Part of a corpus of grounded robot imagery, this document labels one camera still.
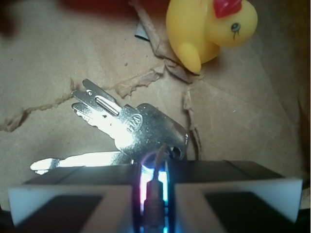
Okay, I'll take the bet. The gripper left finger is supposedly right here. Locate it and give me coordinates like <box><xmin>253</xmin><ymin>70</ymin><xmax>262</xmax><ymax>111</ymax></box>
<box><xmin>8</xmin><ymin>164</ymin><xmax>141</xmax><ymax>233</ymax></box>

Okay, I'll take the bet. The yellow rubber duck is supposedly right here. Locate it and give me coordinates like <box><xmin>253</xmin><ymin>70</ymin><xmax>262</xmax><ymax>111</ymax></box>
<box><xmin>166</xmin><ymin>0</ymin><xmax>258</xmax><ymax>73</ymax></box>

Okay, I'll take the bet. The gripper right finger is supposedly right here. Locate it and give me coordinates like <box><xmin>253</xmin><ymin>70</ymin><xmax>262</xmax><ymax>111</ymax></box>
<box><xmin>167</xmin><ymin>160</ymin><xmax>302</xmax><ymax>233</ymax></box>

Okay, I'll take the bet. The silver key bunch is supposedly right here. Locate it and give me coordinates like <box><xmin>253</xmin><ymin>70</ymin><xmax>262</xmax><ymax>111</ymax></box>
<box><xmin>30</xmin><ymin>79</ymin><xmax>189</xmax><ymax>175</ymax></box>

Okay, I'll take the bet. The brown paper bag tray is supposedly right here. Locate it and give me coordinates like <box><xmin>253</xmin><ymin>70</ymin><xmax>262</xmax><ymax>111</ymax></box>
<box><xmin>0</xmin><ymin>0</ymin><xmax>310</xmax><ymax>210</ymax></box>

